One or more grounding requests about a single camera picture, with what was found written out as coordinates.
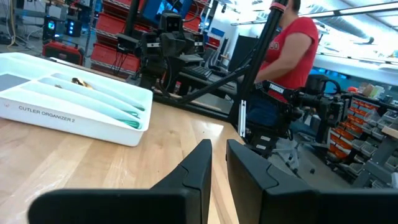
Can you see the black frame post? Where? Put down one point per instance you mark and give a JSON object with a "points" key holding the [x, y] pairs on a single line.
{"points": [[261, 53]]}

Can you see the black office chair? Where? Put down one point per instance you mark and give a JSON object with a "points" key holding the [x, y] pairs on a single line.
{"points": [[320, 84]]}

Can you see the silver aluminium rail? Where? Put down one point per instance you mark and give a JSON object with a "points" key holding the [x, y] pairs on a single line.
{"points": [[242, 118]]}

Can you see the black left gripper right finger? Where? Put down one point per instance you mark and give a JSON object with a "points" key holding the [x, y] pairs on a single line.
{"points": [[280, 205]]}

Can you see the red storage bins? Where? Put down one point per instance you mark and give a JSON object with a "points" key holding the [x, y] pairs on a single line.
{"points": [[109, 56]]}

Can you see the black device blue lights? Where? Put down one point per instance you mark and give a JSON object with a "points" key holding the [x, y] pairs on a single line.
{"points": [[71, 28]]}

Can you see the silver air duct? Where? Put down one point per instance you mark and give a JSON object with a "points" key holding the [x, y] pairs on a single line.
{"points": [[342, 25]]}

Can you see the red toolbox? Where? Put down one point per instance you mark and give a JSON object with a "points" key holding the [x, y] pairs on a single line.
{"points": [[62, 53]]}

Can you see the person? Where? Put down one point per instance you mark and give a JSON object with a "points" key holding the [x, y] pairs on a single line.
{"points": [[295, 46]]}

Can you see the white cutlery organizer tray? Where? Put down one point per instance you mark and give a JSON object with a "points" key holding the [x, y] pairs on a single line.
{"points": [[62, 121]]}

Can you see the black diagonal brace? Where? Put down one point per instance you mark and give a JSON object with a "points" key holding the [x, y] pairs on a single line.
{"points": [[211, 87]]}

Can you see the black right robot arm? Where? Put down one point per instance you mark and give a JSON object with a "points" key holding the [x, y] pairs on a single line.
{"points": [[311, 102]]}

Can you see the ceiling light strip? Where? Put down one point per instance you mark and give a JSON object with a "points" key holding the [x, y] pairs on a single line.
{"points": [[357, 9]]}

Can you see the black robot station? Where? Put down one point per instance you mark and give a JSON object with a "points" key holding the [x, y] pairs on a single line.
{"points": [[168, 43]]}

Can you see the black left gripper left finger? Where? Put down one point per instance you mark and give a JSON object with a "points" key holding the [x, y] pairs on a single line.
{"points": [[174, 202]]}

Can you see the orange parts bins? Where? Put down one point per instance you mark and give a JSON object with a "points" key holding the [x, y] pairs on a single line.
{"points": [[354, 124]]}

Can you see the blue monitor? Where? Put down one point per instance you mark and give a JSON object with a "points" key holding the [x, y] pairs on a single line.
{"points": [[152, 9]]}

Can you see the black keyboard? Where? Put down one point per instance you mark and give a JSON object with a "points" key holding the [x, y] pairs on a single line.
{"points": [[200, 72]]}

